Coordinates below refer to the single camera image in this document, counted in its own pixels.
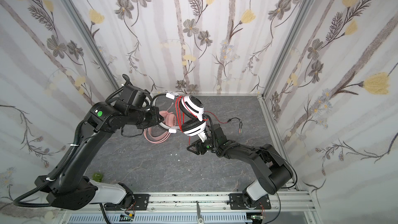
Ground white perforated cable duct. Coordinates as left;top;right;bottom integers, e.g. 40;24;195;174
64;213;252;224

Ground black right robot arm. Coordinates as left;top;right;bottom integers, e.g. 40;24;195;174
181;119;296;208

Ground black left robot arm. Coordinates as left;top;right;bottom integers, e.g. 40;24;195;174
13;75;164;210

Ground black white headphones red cable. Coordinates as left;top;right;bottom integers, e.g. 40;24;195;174
150;92;243;138

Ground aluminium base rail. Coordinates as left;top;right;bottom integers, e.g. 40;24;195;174
55;191;321;224

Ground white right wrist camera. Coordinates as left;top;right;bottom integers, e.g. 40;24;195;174
198;131;208;143

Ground green small object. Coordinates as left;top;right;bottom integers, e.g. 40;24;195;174
92;172;103;183

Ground pink headphones with cable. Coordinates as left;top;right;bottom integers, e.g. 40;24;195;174
144;111;177;144

